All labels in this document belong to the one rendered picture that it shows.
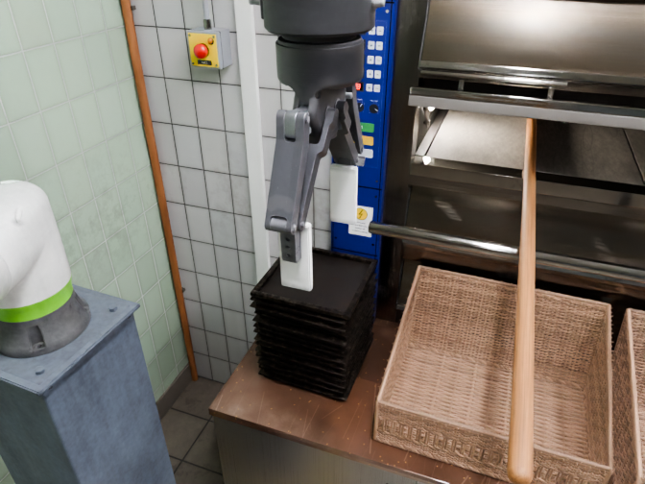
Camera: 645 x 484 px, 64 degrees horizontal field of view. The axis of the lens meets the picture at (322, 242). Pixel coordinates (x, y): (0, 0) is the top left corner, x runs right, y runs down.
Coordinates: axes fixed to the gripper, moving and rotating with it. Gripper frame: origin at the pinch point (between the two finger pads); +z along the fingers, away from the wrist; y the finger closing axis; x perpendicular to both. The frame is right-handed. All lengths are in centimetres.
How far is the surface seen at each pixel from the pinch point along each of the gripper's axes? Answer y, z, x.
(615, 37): -96, -7, 35
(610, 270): -59, 32, 40
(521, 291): -39, 28, 23
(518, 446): -5.5, 28.3, 24.1
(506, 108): -81, 7, 14
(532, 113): -81, 8, 20
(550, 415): -72, 89, 40
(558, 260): -59, 31, 30
